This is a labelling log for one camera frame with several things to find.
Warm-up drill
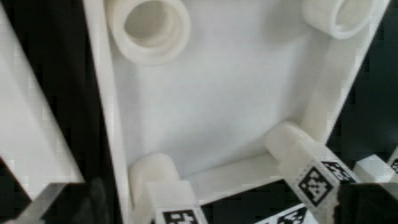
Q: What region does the white table leg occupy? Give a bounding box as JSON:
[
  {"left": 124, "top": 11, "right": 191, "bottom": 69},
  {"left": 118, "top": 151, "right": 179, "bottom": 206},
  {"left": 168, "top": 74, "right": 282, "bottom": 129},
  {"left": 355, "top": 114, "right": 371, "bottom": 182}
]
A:
[
  {"left": 264, "top": 121, "right": 360, "bottom": 224},
  {"left": 129, "top": 153, "right": 207, "bottom": 224}
]

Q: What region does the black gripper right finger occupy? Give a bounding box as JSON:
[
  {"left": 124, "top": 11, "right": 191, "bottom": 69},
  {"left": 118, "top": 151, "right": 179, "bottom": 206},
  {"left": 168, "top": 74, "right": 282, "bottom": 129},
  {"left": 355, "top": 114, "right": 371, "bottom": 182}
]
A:
[{"left": 333, "top": 182, "right": 398, "bottom": 224}]

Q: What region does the white U-shaped fence wall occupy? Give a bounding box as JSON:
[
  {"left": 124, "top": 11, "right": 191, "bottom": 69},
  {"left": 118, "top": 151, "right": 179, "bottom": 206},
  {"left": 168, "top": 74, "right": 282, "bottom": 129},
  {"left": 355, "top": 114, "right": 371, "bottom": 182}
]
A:
[{"left": 0, "top": 5, "right": 83, "bottom": 199}]

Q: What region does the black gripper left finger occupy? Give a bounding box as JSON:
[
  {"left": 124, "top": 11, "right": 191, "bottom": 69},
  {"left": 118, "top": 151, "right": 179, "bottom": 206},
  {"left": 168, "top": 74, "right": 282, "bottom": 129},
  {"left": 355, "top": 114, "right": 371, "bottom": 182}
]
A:
[{"left": 6, "top": 178, "right": 111, "bottom": 224}]

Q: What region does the white sheet with AprilTags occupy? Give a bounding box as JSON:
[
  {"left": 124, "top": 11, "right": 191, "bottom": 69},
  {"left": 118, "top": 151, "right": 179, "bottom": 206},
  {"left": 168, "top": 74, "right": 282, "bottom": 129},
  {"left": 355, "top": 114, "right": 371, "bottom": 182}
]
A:
[{"left": 253, "top": 146, "right": 398, "bottom": 224}]

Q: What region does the white square table top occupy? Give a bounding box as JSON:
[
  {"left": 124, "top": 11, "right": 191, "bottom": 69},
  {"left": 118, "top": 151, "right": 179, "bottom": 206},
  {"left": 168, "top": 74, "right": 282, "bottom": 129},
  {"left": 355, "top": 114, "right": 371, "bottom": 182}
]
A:
[{"left": 83, "top": 0, "right": 390, "bottom": 224}]

